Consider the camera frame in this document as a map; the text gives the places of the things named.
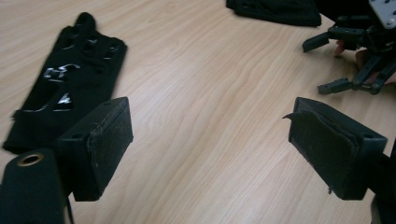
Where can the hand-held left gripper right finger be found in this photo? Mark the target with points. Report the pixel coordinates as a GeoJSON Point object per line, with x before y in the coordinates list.
{"type": "Point", "coordinates": [330, 152]}

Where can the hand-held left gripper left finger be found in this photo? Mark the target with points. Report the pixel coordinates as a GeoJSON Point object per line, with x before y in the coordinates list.
{"type": "Point", "coordinates": [102, 146]}

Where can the black glove with silver print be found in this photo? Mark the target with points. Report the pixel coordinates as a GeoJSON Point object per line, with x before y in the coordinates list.
{"type": "Point", "coordinates": [77, 77]}
{"type": "Point", "coordinates": [280, 12]}

